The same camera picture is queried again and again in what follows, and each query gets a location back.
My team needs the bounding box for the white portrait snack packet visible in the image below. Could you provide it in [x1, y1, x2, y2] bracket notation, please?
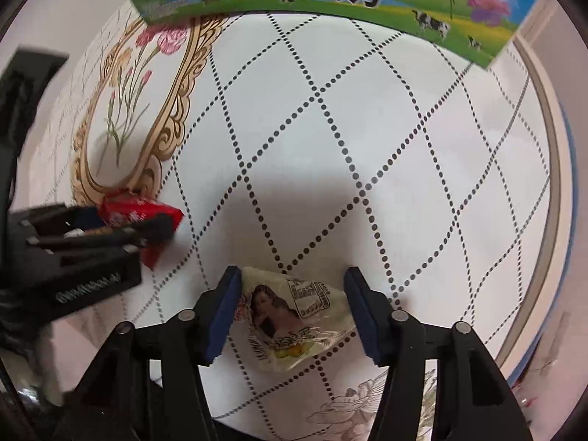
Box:
[232, 266, 356, 373]

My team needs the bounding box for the red snack packet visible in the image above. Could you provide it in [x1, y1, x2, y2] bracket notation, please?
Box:
[98, 190, 184, 269]

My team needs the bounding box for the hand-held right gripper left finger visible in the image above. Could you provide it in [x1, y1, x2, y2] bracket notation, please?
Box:
[53, 265, 243, 441]

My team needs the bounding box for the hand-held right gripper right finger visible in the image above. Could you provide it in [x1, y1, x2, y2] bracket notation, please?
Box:
[344, 266, 534, 441]

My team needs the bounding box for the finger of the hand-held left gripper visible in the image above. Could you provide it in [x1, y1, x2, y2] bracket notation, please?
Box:
[10, 204, 104, 240]
[28, 214, 178, 259]

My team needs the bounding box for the person's left forearm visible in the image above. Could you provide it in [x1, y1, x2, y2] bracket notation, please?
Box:
[0, 322, 69, 441]

